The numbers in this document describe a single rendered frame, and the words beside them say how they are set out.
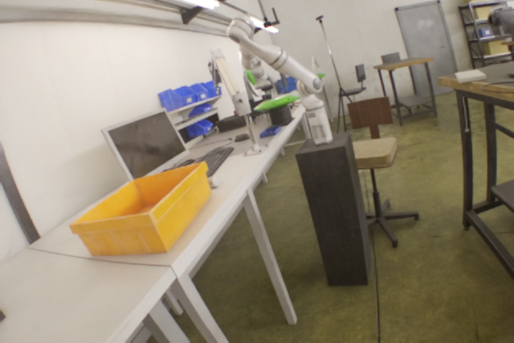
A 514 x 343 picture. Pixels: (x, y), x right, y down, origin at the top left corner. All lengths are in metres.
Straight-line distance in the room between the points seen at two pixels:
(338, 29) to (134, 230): 6.12
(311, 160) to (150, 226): 0.85
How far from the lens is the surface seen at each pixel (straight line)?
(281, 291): 1.37
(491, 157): 1.85
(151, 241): 0.66
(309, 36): 6.44
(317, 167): 1.28
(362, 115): 2.06
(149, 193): 1.02
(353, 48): 6.40
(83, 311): 0.62
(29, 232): 1.39
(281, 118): 1.77
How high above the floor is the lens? 1.20
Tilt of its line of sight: 13 degrees down
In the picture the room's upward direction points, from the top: 18 degrees counter-clockwise
